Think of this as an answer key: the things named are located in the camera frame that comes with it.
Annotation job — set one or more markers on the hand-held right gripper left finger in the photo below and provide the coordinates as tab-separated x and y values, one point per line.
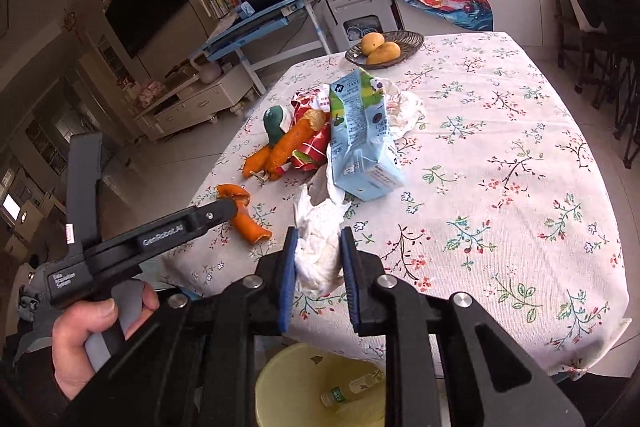
289	277

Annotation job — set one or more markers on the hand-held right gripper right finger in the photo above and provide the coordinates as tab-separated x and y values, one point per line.
348	277

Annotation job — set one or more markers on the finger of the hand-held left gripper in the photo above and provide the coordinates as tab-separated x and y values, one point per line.
165	234
82	192

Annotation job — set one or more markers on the white tissue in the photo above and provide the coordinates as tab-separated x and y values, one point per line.
320	247

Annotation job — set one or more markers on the curved orange carrot peel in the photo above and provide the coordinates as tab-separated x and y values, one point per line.
247	222

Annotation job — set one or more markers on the yellow plastic bin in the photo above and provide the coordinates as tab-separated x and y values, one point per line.
290	382

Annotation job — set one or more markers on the light blue milk carton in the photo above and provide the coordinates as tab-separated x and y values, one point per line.
360	132

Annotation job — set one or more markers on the white wrapping paper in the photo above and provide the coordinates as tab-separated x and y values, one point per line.
407	112

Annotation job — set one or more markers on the person's left hand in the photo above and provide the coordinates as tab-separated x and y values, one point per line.
75	337

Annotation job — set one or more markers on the clear bottle with green label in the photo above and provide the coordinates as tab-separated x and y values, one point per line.
345	389

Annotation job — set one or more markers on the pink flower bunch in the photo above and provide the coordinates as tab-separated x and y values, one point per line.
150	92

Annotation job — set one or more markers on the red snack bag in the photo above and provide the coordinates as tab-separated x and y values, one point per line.
305	152

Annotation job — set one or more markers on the white television cabinet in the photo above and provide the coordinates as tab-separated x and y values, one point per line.
200	102

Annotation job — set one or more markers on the dark green vegetable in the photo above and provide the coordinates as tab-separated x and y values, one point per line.
275	122

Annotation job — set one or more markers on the white ceramic jug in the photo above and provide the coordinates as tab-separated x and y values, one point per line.
210	72

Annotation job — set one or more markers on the floral tablecloth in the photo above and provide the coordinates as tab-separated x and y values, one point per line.
500	157

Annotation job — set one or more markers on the black flat television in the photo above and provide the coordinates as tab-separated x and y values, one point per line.
145	2

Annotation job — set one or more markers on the blue study desk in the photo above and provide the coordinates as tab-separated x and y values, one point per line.
250	27

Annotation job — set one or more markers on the yellow mango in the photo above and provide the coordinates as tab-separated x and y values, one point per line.
372	43
385	53

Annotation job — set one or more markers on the light blue small box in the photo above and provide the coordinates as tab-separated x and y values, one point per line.
246	10

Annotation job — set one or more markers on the dark woven basket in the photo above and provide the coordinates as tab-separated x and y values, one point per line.
412	44

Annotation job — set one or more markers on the white plastic stool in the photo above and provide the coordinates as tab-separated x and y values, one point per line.
357	7

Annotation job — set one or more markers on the dark wooden chair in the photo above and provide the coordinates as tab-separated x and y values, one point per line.
567	37

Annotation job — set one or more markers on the black folding chair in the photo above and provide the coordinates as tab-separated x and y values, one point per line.
620	82

